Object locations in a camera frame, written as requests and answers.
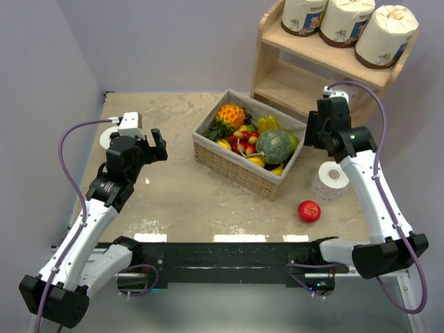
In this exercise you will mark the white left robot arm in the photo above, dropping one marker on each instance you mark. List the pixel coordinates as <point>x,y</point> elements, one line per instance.
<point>79,236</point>

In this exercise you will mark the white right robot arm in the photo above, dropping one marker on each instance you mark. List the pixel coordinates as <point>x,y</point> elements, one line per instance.
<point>393,243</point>

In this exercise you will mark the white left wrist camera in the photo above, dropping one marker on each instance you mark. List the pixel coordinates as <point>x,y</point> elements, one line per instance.
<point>129,124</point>

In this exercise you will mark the dark purple toy grapes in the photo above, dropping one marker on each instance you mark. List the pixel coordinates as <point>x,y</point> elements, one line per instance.
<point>247,119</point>

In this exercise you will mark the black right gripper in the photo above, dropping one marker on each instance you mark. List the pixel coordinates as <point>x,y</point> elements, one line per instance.
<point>311,137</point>

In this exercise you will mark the brown-topped paper roll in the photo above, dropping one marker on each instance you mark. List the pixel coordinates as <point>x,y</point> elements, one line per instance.
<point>344,20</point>

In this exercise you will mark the red toy apple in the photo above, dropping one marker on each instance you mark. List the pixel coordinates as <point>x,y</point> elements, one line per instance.
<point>309,211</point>

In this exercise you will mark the wicker basket with liner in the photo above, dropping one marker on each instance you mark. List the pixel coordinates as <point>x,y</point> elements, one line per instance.
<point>235,167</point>

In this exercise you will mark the yellow toy lemon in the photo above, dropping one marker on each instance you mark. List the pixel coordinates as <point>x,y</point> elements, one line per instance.
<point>224,143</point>

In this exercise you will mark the yellow toy banana bunch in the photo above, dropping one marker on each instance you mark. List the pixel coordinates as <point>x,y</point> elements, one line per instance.
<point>266,123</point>

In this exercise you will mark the green toy apple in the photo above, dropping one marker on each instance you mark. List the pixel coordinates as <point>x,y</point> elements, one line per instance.
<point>294,143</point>

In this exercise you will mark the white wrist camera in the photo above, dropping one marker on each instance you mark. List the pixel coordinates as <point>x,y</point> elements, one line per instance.
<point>129,124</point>
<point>332,92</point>

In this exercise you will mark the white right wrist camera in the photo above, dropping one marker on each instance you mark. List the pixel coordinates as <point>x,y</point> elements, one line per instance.
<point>332,92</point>

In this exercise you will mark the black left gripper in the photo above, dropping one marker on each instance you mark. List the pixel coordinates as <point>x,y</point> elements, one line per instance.
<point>155,152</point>

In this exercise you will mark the wooden shelf unit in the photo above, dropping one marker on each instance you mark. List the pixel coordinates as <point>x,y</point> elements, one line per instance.
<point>297,88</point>

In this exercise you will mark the paper roll edge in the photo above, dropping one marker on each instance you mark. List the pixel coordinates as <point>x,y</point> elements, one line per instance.
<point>385,36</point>

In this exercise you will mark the green netted toy melon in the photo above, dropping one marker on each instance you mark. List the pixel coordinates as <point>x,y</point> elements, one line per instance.
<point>272,146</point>

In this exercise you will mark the floral paper roll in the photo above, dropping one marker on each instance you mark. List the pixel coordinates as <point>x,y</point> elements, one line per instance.
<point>354,93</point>
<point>329,182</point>
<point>104,139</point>

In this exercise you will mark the orange toy pineapple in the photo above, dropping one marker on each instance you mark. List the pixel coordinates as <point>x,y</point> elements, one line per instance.
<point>227,120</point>

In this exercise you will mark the black aluminium base frame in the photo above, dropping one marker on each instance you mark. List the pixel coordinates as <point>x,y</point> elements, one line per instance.
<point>203,263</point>

